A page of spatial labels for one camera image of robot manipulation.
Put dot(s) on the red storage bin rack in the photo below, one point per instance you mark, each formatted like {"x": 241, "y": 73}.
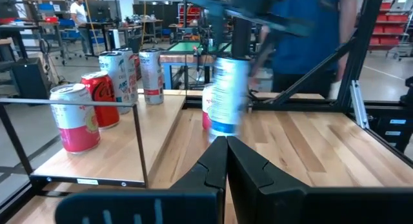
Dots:
{"x": 390, "y": 28}

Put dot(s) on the green-topped table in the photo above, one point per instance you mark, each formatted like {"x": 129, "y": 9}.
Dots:
{"x": 184, "y": 47}

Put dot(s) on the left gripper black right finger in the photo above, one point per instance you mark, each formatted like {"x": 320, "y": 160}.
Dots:
{"x": 274, "y": 204}

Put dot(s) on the wooden workbench blue legs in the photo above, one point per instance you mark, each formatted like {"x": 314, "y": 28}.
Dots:
{"x": 180, "y": 58}

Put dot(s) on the computer monitor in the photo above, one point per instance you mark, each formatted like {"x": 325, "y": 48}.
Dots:
{"x": 100, "y": 11}

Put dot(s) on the black frame wooden shelf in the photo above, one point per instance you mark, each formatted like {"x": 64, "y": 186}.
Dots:
{"x": 129, "y": 146}

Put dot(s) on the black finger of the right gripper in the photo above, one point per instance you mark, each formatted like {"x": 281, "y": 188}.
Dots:
{"x": 217, "y": 30}
{"x": 242, "y": 38}

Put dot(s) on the black aluminium table frame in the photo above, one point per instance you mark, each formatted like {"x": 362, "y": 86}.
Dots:
{"x": 361, "y": 40}

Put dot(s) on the pink and white soda can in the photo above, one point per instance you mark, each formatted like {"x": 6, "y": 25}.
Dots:
{"x": 206, "y": 114}
{"x": 75, "y": 120}

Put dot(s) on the black computer tower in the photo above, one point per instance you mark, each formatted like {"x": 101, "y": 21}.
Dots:
{"x": 30, "y": 78}

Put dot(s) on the red Coca-Cola Zero can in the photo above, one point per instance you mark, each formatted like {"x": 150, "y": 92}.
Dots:
{"x": 103, "y": 101}

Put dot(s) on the silver metal bracket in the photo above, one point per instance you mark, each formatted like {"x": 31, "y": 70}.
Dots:
{"x": 359, "y": 104}

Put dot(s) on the white Celsius Arctic Vibe can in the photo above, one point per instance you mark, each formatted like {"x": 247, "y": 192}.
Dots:
{"x": 113, "y": 75}
{"x": 227, "y": 98}

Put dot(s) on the person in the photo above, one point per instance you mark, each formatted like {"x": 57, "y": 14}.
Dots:
{"x": 306, "y": 40}
{"x": 79, "y": 14}

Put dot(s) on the white Celsius Peach Vibe can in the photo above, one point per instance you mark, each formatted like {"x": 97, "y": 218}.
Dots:
{"x": 132, "y": 75}
{"x": 151, "y": 78}

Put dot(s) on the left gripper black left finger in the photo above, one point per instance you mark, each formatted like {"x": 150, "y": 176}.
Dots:
{"x": 193, "y": 204}

